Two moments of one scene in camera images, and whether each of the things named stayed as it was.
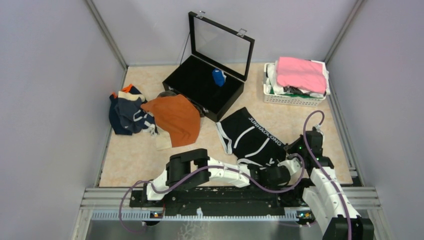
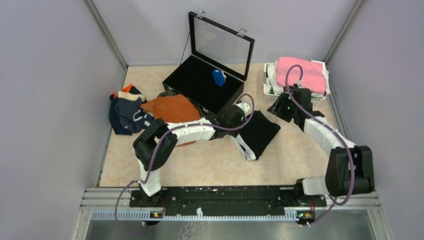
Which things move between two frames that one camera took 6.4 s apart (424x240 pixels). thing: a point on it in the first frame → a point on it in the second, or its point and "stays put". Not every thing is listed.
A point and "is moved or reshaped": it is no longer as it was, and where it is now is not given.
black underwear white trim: (244, 137) is moved or reshaped
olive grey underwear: (166, 93) stays put
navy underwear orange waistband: (114, 118) stays put
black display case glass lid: (214, 76) stays put
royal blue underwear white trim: (219, 76) stays put
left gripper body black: (272, 186) → (240, 122)
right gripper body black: (297, 147) → (285, 108)
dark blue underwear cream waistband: (131, 114) stays put
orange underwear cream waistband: (177, 116) stays put
